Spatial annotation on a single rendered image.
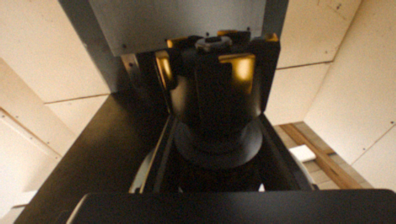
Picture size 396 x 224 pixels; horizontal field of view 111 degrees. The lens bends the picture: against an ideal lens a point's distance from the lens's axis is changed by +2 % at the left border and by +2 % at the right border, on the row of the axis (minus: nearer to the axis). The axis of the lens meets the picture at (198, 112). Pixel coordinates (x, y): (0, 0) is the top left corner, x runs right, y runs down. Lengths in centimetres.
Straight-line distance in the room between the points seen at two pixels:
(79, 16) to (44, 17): 50
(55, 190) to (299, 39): 124
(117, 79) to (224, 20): 43
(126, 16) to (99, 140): 34
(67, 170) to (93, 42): 39
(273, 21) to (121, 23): 48
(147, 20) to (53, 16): 65
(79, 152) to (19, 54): 91
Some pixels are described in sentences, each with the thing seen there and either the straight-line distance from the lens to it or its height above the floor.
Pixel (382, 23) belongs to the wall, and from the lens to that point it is 126.
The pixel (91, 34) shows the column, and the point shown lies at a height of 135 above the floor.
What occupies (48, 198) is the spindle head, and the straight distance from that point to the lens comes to 39.
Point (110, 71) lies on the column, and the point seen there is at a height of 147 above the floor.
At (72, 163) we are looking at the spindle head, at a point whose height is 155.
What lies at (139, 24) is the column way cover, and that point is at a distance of 50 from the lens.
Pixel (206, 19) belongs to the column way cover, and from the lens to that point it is 49.
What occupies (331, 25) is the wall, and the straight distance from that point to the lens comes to 127.
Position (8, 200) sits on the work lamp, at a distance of 116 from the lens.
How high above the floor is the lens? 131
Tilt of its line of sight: 38 degrees up
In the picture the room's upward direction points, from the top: 172 degrees clockwise
